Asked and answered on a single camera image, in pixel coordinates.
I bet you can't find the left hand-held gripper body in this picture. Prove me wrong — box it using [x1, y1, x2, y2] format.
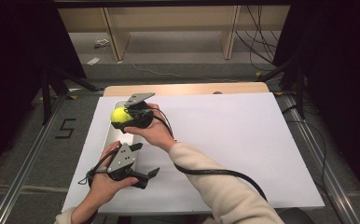
[106, 142, 139, 181]

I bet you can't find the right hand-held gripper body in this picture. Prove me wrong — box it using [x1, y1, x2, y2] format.
[123, 91, 157, 130]

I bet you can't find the yellow tennis ball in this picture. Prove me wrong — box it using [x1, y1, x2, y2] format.
[110, 106, 133, 124]

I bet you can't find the white plastic bin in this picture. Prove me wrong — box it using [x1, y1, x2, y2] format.
[101, 99, 144, 166]

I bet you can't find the person's right hand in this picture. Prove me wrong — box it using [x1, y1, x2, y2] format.
[123, 103, 178, 154]

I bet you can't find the person's left hand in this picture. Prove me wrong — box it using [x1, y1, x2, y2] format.
[88, 140, 139, 210]

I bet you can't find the wooden table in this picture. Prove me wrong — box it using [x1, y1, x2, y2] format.
[103, 81, 270, 98]

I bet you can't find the white paper strip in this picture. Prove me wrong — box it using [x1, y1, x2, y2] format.
[86, 56, 103, 66]

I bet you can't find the white paper packet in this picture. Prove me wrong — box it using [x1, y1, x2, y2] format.
[93, 38, 111, 49]

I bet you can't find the black tripod stand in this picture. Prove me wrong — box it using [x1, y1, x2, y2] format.
[39, 66, 101, 126]
[256, 52, 307, 121]

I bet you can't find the wooden shelf unit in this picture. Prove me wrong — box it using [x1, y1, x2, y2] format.
[57, 5, 292, 63]

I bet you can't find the white board mat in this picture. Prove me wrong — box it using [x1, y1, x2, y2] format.
[61, 91, 325, 216]

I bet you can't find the black curtain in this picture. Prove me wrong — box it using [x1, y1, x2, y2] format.
[272, 0, 360, 200]
[0, 0, 88, 185]

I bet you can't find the dark round seat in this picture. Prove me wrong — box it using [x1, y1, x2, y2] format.
[277, 207, 316, 224]

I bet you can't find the left hand-held gripper black cable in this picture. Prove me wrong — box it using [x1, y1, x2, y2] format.
[76, 148, 120, 187]

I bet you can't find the hand-held gripper black cable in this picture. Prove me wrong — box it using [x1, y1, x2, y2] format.
[149, 106, 269, 203]
[76, 148, 120, 187]

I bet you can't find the white floor cable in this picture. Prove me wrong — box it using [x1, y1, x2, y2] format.
[131, 63, 242, 84]

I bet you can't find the right hand-held gripper black cable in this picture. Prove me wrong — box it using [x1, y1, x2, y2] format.
[149, 106, 269, 203]

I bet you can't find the aluminium floor rail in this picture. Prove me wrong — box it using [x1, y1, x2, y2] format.
[0, 92, 70, 224]
[280, 92, 360, 224]

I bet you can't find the bundle of black cables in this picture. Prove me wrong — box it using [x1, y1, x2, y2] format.
[234, 5, 283, 73]

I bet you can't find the thin black floor cable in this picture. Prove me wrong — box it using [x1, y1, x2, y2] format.
[284, 104, 339, 216]

